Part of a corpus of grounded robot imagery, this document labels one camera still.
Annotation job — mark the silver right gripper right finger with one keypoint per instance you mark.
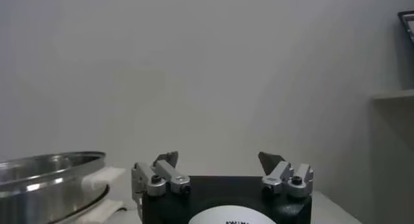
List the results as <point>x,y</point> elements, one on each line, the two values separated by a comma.
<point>281,175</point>

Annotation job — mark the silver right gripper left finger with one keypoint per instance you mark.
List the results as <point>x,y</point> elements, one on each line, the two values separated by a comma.
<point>171,178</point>

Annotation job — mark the stainless steel steamer basket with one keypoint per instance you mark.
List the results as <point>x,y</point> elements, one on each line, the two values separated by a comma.
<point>39,186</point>

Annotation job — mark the white electric cooker base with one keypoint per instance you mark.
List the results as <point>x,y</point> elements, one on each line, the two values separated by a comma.
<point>103,214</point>

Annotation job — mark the white side table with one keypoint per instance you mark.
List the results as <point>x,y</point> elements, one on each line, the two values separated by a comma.
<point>394,147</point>

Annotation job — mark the black laptop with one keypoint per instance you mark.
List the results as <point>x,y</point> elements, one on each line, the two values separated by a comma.
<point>408,23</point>

